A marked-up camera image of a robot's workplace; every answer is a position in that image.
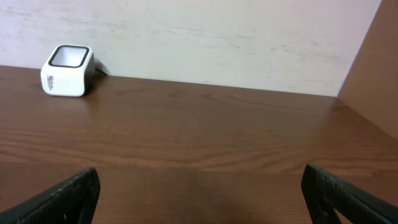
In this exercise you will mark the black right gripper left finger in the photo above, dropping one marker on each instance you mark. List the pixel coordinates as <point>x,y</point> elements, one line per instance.
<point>73,200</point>

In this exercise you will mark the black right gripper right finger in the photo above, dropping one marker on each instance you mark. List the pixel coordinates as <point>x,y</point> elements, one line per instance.
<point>327,195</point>

